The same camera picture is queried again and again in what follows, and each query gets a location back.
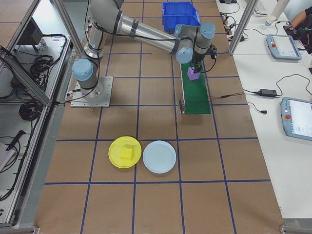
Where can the purple foam block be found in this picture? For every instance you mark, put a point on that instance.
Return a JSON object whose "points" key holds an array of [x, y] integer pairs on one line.
{"points": [[192, 76]]}

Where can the yellow foam block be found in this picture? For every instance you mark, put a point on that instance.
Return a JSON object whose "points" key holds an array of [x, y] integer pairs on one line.
{"points": [[126, 153]]}

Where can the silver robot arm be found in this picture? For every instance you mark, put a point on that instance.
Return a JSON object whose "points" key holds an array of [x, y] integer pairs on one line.
{"points": [[146, 34]]}

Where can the light blue plate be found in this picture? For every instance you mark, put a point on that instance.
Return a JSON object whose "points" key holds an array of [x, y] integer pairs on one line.
{"points": [[159, 157]]}

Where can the yellow plate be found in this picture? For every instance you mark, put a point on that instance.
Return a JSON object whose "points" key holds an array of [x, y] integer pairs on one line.
{"points": [[114, 156]]}

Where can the green conveyor belt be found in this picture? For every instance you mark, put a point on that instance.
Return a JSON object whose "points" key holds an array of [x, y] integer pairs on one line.
{"points": [[196, 97]]}

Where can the blue plastic storage bin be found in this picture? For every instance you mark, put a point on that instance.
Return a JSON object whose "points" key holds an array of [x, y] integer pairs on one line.
{"points": [[180, 22]]}

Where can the grey power strip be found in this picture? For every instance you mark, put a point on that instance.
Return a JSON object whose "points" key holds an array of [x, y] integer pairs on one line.
{"points": [[229, 30]]}

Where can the black power adapter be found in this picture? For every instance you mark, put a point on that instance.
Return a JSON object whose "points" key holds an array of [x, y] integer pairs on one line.
{"points": [[267, 92]]}

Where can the light blue teach pendant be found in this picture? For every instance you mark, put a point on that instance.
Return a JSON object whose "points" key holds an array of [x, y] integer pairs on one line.
{"points": [[299, 119], [284, 46]]}

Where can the person at desk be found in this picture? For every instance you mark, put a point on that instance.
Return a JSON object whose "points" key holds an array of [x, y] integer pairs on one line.
{"points": [[303, 19]]}

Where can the black equipment box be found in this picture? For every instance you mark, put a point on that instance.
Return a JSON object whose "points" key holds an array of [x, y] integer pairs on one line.
{"points": [[29, 34]]}

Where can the aluminium corner bar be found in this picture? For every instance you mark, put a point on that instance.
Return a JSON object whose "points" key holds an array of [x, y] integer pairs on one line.
{"points": [[19, 230], [297, 229]]}

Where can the black handheld tool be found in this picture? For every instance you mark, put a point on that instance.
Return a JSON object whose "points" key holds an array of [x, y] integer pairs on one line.
{"points": [[18, 135]]}

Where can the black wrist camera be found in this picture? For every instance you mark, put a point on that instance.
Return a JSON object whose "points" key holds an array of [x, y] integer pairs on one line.
{"points": [[213, 51]]}

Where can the aluminium profile post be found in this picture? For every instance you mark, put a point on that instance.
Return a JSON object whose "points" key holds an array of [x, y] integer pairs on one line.
{"points": [[240, 26]]}

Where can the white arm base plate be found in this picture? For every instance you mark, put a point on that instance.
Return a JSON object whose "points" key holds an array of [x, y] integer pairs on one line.
{"points": [[104, 97]]}

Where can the V-shaped metal bar frame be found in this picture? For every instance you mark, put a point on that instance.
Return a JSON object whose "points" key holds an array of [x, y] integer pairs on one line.
{"points": [[26, 80]]}

